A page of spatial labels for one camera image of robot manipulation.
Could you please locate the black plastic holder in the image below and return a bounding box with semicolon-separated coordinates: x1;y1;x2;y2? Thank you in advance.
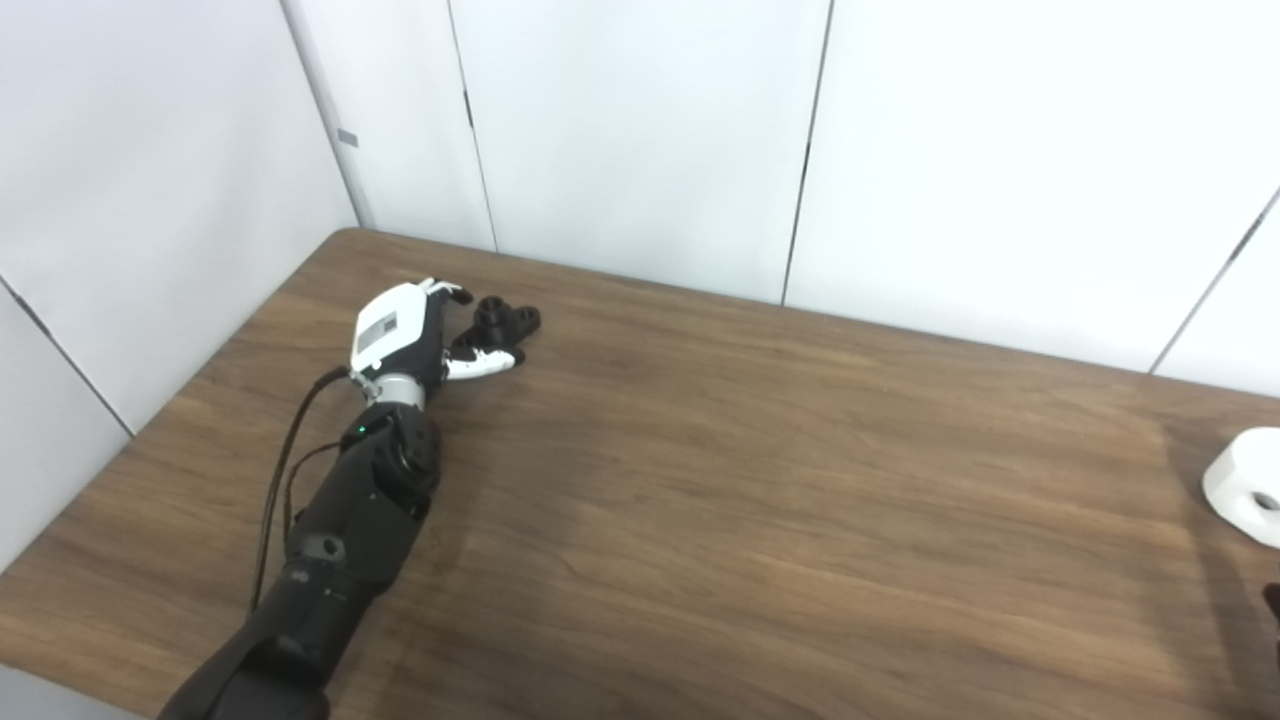
450;296;543;363

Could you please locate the round white piece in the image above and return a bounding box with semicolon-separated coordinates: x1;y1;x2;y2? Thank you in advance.
1202;427;1280;549

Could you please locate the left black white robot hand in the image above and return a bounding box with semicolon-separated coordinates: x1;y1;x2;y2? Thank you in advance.
347;278;526;393

